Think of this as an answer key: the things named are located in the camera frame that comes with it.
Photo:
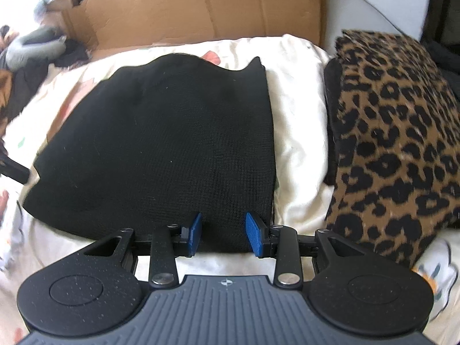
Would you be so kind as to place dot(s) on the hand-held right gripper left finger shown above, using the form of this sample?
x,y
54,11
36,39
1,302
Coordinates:
x,y
196,233

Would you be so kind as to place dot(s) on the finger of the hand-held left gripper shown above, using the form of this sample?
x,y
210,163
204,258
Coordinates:
x,y
14,169

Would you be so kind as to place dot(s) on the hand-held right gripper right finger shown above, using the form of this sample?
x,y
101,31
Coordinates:
x,y
253,235

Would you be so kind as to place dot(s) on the black shorts with bear-print trim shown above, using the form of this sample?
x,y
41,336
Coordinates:
x,y
161,143

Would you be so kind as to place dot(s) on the brown garment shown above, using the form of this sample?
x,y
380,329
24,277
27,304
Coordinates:
x,y
5,93

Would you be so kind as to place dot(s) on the cream bear printed blanket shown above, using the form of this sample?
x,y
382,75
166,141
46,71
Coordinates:
x,y
298,133

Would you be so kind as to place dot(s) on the grey neck pillow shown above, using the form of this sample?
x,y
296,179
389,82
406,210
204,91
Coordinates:
x,y
32,46

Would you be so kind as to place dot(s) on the black garment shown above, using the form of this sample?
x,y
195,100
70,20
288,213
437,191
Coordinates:
x,y
72,54

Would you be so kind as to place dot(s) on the small teddy bear toy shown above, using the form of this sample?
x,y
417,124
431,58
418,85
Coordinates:
x,y
7,36

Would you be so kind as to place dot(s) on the leopard print garment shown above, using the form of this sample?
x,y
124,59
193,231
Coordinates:
x,y
395,133

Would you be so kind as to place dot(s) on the flat cardboard sheet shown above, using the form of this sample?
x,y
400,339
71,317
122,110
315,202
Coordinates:
x,y
197,7

